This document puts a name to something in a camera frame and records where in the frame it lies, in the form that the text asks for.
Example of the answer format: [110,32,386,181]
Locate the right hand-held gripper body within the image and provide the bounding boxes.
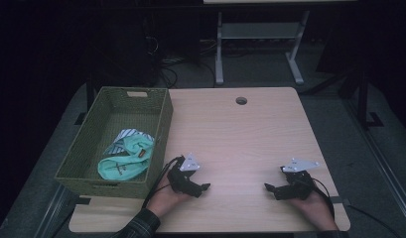
[275,158,321,201]

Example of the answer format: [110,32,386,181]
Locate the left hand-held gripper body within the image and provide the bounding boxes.
[166,152,204,199]

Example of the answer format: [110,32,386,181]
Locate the teal cloth garment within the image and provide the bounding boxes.
[97,128,156,182]

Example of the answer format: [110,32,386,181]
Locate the green woven basket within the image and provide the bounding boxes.
[55,86,175,200]

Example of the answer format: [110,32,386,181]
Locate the person's right hand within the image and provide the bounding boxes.
[287,188,339,232]

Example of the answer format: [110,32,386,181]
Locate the person's left hand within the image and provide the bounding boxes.
[146,174,193,219]

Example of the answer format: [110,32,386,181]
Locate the grey tape strip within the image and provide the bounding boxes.
[327,195,351,206]

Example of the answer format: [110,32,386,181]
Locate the black tape strip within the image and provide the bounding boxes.
[72,195,92,206]

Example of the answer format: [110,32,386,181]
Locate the black metal stand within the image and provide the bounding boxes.
[338,65,385,131]

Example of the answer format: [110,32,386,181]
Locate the grey metal stand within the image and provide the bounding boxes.
[213,10,311,86]

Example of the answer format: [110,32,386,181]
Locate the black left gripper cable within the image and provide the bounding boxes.
[141,156,186,210]

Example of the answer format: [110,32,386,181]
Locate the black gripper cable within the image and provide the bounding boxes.
[309,178,337,219]
[141,156,186,210]

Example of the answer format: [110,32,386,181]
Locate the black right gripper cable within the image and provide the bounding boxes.
[309,178,337,219]

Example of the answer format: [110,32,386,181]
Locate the black floor cable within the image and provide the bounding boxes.
[346,203,395,238]

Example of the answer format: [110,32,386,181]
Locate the long metal floor rail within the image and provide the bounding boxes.
[342,98,406,230]

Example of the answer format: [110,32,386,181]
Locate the bundle of floor cables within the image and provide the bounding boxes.
[156,54,218,89]

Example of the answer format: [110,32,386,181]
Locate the short metal floor rail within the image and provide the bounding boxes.
[33,183,79,238]

